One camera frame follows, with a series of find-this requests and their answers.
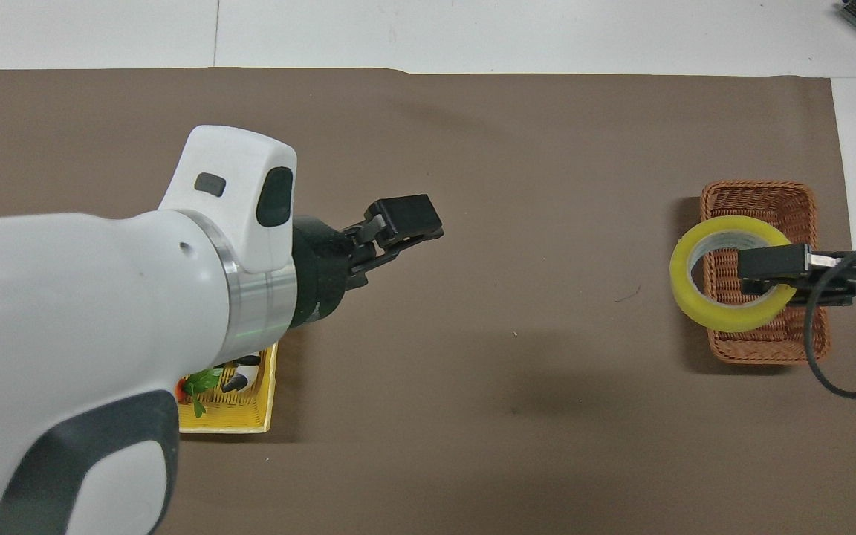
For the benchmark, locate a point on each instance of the green plastic leaf toy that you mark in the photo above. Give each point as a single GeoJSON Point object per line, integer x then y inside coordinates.
{"type": "Point", "coordinates": [201, 383]}

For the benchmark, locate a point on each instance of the yellow tape roll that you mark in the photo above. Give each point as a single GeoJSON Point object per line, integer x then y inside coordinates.
{"type": "Point", "coordinates": [729, 316]}

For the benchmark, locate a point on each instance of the brown wicker basket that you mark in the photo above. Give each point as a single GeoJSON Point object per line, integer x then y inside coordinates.
{"type": "Point", "coordinates": [766, 338]}

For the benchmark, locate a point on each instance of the yellow woven basket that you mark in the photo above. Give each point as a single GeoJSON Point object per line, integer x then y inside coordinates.
{"type": "Point", "coordinates": [238, 412]}

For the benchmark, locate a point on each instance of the black and white toy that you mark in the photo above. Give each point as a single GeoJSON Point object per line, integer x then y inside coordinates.
{"type": "Point", "coordinates": [238, 383]}

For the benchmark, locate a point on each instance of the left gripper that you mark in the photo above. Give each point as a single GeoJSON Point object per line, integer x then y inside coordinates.
{"type": "Point", "coordinates": [320, 271]}

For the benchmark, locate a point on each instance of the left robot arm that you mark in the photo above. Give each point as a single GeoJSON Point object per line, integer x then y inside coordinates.
{"type": "Point", "coordinates": [64, 312]}

